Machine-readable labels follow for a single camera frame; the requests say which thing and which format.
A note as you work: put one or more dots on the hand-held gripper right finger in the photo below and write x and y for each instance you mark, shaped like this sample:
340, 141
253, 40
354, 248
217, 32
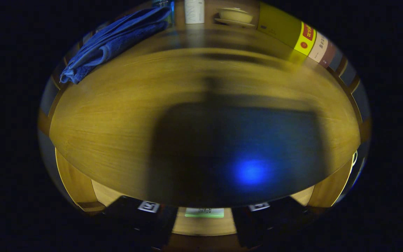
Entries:
275, 220

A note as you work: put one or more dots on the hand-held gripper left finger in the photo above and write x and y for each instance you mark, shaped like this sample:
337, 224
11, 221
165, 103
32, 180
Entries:
131, 220

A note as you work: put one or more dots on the wooden drawer with black knob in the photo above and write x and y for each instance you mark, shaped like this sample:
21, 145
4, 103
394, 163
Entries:
79, 182

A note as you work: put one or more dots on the white packet with green label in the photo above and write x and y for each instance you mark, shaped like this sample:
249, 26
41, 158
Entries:
196, 211

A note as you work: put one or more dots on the wooden countertop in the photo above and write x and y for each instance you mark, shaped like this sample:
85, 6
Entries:
110, 122

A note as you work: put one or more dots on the brown book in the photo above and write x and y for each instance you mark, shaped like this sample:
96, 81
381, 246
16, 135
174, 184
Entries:
328, 56

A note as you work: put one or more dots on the blue folded towel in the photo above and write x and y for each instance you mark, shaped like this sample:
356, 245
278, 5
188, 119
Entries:
117, 38

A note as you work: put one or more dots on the yellow book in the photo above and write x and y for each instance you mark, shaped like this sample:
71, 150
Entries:
278, 26

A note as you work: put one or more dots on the beige ceramic teacup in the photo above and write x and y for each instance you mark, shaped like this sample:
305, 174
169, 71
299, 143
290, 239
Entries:
235, 15

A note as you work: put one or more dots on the white pump bottle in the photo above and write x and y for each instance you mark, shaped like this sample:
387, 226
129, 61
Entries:
194, 12

